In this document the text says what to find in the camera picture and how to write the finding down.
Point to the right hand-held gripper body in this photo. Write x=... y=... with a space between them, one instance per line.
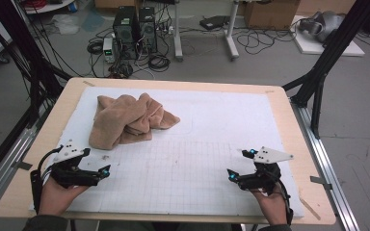
x=269 y=155

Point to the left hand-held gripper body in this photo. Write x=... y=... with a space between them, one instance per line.
x=69 y=153

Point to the tan towel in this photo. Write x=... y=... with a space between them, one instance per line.
x=125 y=122

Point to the person's left hand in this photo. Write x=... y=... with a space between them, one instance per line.
x=58 y=199

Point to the person's right hand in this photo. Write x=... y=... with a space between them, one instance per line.
x=271 y=205

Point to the white grid foam mat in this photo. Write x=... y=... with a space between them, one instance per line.
x=205 y=128

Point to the thin wooden stick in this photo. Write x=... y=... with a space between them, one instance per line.
x=310 y=208

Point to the grey bench power supply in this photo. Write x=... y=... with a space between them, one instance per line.
x=108 y=49

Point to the white floor board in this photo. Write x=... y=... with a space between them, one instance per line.
x=327 y=49

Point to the white desk leg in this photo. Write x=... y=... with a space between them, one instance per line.
x=232 y=32
x=177 y=32

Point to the large black computer tower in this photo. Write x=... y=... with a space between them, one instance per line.
x=125 y=30

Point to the clear plastic bag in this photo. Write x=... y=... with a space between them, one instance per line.
x=66 y=24

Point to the flat black box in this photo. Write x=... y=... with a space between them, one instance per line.
x=214 y=22

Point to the slim black computer tower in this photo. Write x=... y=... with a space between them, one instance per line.
x=147 y=30

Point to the large cardboard box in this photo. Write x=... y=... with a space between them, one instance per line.
x=271 y=14

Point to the grey helmet-shaped device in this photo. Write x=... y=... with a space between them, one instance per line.
x=322 y=24

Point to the round white table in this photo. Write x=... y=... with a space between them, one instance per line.
x=45 y=6

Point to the small cardboard box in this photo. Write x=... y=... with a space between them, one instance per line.
x=114 y=3

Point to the grey metal bracket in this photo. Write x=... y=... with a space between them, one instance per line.
x=321 y=182
x=22 y=165

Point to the aluminium rail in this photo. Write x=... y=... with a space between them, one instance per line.
x=9 y=154
x=327 y=166

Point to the black frame post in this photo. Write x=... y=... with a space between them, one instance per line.
x=330 y=54

